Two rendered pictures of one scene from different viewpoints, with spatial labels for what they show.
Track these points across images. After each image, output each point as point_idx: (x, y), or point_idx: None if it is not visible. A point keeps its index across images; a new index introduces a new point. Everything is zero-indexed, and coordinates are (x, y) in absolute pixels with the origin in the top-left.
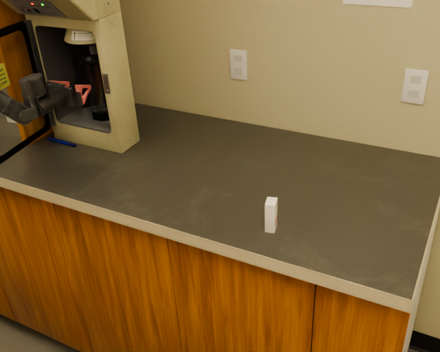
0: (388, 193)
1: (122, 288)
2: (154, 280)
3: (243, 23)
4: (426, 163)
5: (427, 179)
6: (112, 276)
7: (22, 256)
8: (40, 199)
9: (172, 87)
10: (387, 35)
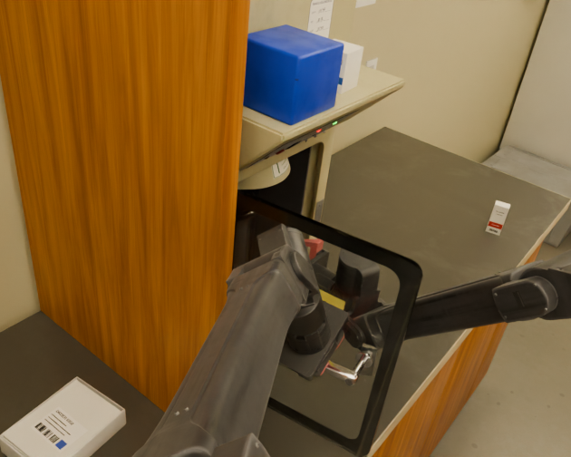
0: (437, 165)
1: (407, 438)
2: (441, 381)
3: None
4: (390, 136)
5: (416, 144)
6: (404, 436)
7: None
8: (394, 427)
9: None
10: (359, 34)
